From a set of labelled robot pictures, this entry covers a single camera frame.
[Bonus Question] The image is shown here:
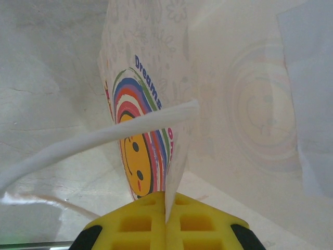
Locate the white smiley paper bag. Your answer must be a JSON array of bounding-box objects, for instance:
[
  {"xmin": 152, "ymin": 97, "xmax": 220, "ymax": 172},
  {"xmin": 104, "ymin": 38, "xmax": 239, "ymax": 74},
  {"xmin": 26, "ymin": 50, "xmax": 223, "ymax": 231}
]
[{"xmin": 0, "ymin": 0, "xmax": 333, "ymax": 227}]

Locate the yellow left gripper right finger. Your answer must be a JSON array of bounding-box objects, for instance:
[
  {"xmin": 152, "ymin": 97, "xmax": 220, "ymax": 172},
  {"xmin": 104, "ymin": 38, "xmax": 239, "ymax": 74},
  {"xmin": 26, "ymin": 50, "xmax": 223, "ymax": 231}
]
[{"xmin": 166, "ymin": 192, "xmax": 267, "ymax": 250}]

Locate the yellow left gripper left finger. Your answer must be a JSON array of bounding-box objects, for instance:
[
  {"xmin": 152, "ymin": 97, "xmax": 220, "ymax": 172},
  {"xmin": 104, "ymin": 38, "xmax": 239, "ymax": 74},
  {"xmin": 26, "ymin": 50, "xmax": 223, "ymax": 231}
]
[{"xmin": 71, "ymin": 191, "xmax": 167, "ymax": 250}]

